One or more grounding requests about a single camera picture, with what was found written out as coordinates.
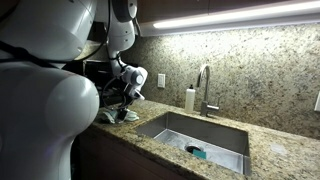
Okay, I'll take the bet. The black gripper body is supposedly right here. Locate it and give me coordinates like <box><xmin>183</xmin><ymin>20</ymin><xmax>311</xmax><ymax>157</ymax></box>
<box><xmin>120</xmin><ymin>83</ymin><xmax>135</xmax><ymax>111</ymax></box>

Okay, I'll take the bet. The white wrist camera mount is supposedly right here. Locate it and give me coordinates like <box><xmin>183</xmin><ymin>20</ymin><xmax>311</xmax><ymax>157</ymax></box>
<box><xmin>134</xmin><ymin>90</ymin><xmax>146</xmax><ymax>102</ymax></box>

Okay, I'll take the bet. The chrome gooseneck faucet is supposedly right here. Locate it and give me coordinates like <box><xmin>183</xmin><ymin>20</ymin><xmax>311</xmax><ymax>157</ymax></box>
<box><xmin>195</xmin><ymin>64</ymin><xmax>221</xmax><ymax>118</ymax></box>

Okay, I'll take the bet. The under-cabinet light strip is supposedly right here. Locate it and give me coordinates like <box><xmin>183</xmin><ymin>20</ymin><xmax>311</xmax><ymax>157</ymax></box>
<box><xmin>152</xmin><ymin>0</ymin><xmax>320</xmax><ymax>30</ymax></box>

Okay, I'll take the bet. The dark wood lower cabinet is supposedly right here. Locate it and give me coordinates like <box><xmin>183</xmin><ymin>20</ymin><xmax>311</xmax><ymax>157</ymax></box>
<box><xmin>71</xmin><ymin>128</ymin><xmax>201</xmax><ymax>180</ymax></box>

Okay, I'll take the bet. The white wall outlet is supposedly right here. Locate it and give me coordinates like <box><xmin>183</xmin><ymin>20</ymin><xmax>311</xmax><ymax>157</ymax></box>
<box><xmin>313</xmin><ymin>90</ymin><xmax>320</xmax><ymax>112</ymax></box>
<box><xmin>157</xmin><ymin>73</ymin><xmax>166</xmax><ymax>89</ymax></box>

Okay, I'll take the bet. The white soap dispenser bottle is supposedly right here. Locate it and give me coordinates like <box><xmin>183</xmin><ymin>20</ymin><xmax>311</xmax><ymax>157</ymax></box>
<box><xmin>184</xmin><ymin>83</ymin><xmax>197</xmax><ymax>114</ymax></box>

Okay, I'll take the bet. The teal and white towel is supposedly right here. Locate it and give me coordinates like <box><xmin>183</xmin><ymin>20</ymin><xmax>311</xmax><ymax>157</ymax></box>
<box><xmin>97</xmin><ymin>108</ymin><xmax>140</xmax><ymax>125</ymax></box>

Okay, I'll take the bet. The black stove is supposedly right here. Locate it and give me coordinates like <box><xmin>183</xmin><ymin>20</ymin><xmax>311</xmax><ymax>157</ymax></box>
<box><xmin>63</xmin><ymin>59</ymin><xmax>139</xmax><ymax>109</ymax></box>

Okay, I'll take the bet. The teal sponge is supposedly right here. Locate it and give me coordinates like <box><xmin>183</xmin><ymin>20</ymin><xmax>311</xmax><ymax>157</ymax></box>
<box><xmin>192</xmin><ymin>148</ymin><xmax>208</xmax><ymax>160</ymax></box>

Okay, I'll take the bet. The black sink drain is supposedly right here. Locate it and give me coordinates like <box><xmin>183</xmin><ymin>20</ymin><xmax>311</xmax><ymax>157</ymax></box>
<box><xmin>184</xmin><ymin>143</ymin><xmax>203</xmax><ymax>155</ymax></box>

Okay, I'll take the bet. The stainless steel sink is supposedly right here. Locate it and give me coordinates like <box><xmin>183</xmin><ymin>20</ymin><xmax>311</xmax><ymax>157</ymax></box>
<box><xmin>134</xmin><ymin>110</ymin><xmax>252</xmax><ymax>177</ymax></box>

